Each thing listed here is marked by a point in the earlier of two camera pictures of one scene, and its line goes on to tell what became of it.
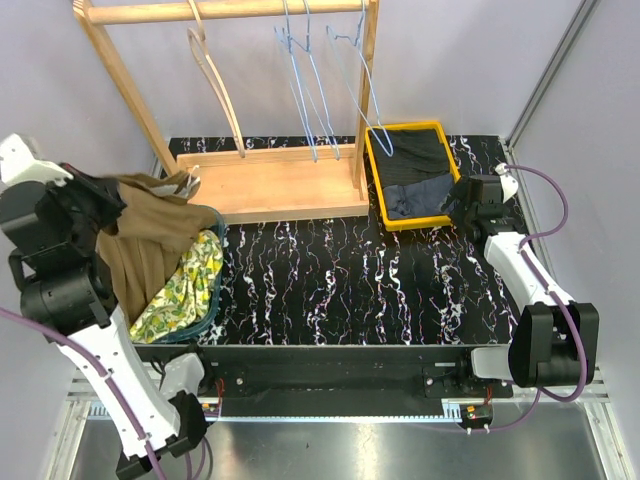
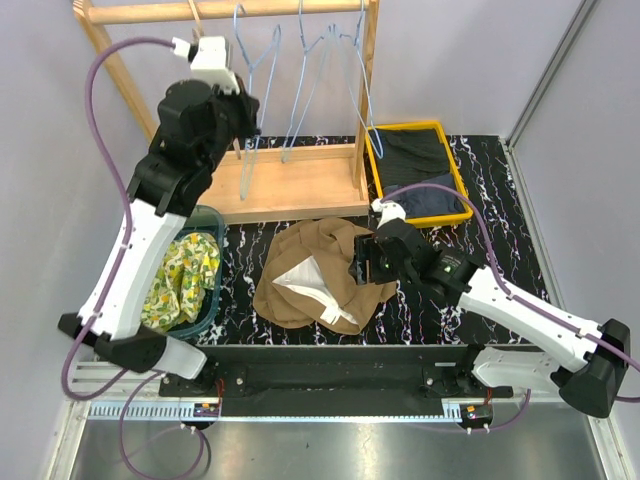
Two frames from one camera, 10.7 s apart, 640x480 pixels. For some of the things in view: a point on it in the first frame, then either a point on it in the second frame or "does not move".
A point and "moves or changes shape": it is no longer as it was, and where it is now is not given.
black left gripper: (104, 189) → (240, 100)
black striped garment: (405, 155) does not move
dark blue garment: (425, 197) does not move
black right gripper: (461, 195) → (366, 249)
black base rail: (339, 381) does not move
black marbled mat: (352, 282) does not move
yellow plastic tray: (416, 222) does not move
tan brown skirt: (150, 234) moves or changes shape
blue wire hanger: (297, 78) → (278, 29)
